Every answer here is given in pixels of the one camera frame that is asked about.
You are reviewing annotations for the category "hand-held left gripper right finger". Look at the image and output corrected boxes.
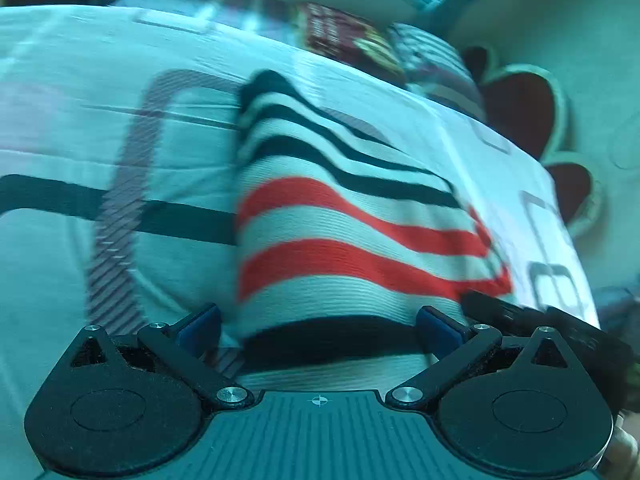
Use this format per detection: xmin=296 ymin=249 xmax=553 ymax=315
xmin=385 ymin=306 xmax=576 ymax=411

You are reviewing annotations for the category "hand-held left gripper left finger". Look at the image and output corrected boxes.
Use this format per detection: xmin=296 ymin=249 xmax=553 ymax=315
xmin=65 ymin=304 xmax=256 ymax=408

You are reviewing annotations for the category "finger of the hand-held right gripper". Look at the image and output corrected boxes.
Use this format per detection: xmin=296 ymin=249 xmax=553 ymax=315
xmin=461 ymin=290 xmax=551 ymax=338

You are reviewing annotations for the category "white striped cartoon sweater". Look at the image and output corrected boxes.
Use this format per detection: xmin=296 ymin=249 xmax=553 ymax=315
xmin=232 ymin=70 xmax=516 ymax=377

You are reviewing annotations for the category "white patterned bed sheet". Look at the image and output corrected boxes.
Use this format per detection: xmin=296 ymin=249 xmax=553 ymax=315
xmin=0 ymin=4 xmax=601 ymax=480

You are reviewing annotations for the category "striped pillow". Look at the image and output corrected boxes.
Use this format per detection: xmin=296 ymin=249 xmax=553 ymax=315
xmin=390 ymin=22 xmax=487 ymax=122
xmin=110 ymin=0 xmax=303 ymax=36

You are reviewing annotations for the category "dark red snack packet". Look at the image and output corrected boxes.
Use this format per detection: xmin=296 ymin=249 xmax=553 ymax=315
xmin=294 ymin=2 xmax=407 ymax=83

